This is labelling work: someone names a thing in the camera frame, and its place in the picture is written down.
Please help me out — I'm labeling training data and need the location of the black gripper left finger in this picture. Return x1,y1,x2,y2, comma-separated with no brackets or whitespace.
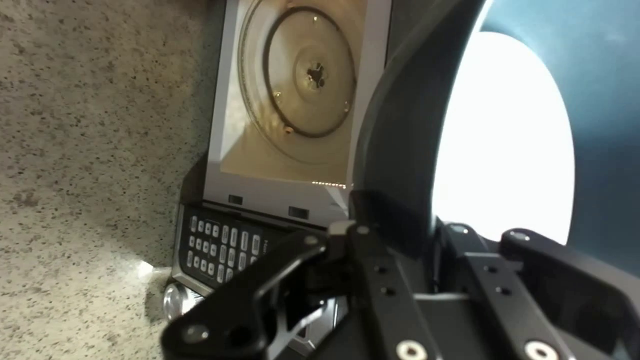
158,223,441,360

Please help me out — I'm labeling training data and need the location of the dark blue bowl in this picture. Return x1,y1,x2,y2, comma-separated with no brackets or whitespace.
348,0,640,283

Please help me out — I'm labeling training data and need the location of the glass microwave turntable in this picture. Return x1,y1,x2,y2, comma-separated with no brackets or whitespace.
237,0,359,140

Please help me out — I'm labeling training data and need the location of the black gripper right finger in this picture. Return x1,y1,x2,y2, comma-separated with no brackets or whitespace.
441,223,640,360

